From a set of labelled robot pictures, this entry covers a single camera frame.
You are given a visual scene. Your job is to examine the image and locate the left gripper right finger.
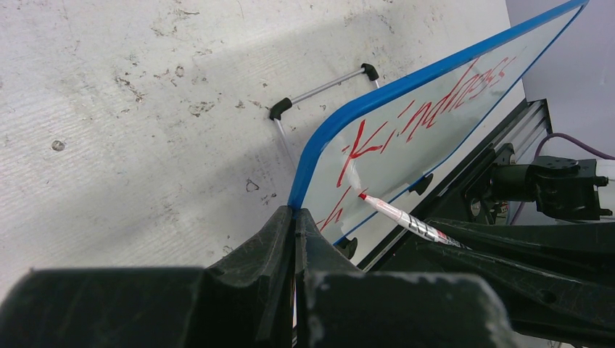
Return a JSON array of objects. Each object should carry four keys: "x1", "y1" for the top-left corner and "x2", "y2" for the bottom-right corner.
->
[{"x1": 294, "y1": 209, "x2": 519, "y2": 347}]

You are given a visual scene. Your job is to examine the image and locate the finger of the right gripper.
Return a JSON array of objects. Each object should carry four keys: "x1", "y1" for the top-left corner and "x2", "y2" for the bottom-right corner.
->
[
  {"x1": 427, "y1": 218, "x2": 614, "y2": 287},
  {"x1": 418, "y1": 243, "x2": 614, "y2": 347}
]

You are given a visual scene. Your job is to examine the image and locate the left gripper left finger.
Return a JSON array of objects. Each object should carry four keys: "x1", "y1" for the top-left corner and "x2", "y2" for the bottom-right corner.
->
[{"x1": 1, "y1": 206, "x2": 294, "y2": 347}]

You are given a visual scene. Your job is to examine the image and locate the red whiteboard marker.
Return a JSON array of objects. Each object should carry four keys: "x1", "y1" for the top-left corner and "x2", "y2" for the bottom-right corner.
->
[{"x1": 358, "y1": 193, "x2": 469, "y2": 249}]

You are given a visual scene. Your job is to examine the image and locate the blue framed whiteboard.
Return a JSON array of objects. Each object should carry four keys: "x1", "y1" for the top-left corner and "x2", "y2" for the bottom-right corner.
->
[{"x1": 288, "y1": 1, "x2": 586, "y2": 254}]

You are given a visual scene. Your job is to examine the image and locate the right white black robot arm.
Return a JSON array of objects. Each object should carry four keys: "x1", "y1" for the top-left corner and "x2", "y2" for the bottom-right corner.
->
[{"x1": 418, "y1": 156, "x2": 614, "y2": 347}]

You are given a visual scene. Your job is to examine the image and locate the whiteboard metal stand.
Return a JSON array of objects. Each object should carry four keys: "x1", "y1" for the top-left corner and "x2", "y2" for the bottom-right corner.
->
[{"x1": 268, "y1": 63, "x2": 381, "y2": 170}]

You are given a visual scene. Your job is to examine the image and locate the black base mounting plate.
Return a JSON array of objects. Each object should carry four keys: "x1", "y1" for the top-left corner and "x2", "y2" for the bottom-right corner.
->
[{"x1": 358, "y1": 101, "x2": 529, "y2": 272}]

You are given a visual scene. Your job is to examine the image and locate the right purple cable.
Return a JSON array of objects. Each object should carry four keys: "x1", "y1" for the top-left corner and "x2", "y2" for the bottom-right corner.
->
[{"x1": 509, "y1": 132, "x2": 615, "y2": 227}]

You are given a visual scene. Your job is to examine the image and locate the aluminium frame rail right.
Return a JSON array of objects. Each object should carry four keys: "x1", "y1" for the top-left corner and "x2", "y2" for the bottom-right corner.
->
[{"x1": 494, "y1": 99, "x2": 552, "y2": 163}]

